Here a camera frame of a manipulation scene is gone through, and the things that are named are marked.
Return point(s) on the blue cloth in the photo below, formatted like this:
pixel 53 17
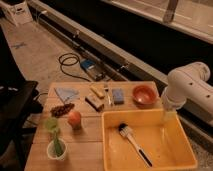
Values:
pixel 66 95

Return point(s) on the blue power device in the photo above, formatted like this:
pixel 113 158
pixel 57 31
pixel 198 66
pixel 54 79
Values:
pixel 92 69

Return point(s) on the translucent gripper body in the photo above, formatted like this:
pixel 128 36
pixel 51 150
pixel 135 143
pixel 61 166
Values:
pixel 168 115

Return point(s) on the bunch of dark grapes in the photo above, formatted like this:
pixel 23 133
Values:
pixel 61 110

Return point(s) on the white cup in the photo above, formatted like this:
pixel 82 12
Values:
pixel 51 151

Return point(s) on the red apple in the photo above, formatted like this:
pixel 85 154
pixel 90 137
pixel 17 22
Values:
pixel 74 119

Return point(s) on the orange bowl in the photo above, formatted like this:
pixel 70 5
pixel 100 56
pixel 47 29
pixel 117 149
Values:
pixel 144 95

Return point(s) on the brown block brush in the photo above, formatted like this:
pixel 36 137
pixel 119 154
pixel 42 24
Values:
pixel 94 102

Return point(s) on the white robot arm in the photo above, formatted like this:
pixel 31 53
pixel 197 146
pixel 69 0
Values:
pixel 189 82

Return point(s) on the black chair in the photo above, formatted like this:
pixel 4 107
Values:
pixel 13 116

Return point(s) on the white cardboard box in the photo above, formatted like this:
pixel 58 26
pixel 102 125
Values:
pixel 17 14

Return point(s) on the blue sponge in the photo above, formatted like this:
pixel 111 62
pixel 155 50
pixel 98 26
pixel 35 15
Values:
pixel 118 97

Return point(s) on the green toy vegetable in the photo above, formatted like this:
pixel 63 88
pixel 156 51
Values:
pixel 51 125

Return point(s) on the yellow plastic tray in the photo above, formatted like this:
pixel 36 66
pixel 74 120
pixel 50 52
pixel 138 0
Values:
pixel 164 143

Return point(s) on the black white dish brush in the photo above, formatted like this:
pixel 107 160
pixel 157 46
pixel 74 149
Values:
pixel 126 132

